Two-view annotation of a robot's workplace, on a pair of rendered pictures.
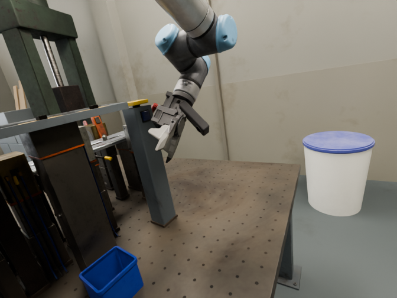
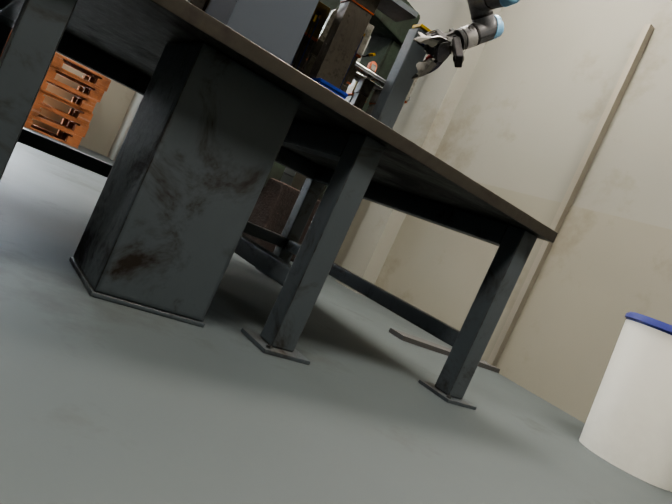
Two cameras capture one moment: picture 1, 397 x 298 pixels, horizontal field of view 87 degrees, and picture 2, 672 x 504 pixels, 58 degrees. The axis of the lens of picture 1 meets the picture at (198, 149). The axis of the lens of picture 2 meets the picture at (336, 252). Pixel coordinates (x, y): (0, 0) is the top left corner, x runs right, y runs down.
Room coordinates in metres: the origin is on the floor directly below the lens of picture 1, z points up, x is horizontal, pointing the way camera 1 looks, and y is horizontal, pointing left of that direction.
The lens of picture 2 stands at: (-1.30, -0.69, 0.39)
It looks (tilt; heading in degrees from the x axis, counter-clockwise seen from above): 2 degrees down; 22
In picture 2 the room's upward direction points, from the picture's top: 24 degrees clockwise
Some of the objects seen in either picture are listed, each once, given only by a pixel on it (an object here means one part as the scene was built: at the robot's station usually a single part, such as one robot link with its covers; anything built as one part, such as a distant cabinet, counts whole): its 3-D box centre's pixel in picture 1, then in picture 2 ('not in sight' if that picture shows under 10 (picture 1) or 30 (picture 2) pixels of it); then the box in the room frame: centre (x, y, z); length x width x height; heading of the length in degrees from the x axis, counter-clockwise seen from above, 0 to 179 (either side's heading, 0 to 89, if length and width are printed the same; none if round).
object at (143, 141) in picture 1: (151, 168); (395, 90); (0.71, 0.18, 0.92); 0.08 x 0.08 x 0.44; 51
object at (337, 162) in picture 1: (334, 172); (656, 400); (1.55, -1.08, 0.29); 0.47 x 0.47 x 0.58
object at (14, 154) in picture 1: (33, 217); (297, 55); (0.55, 0.51, 0.89); 0.12 x 0.08 x 0.38; 51
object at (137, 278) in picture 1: (113, 279); (322, 99); (0.42, 0.27, 0.75); 0.11 x 0.10 x 0.09; 141
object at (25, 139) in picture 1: (78, 206); (337, 52); (0.51, 0.34, 0.92); 0.10 x 0.08 x 0.45; 141
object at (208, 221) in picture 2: not in sight; (183, 182); (0.06, 0.35, 0.33); 0.31 x 0.31 x 0.66; 58
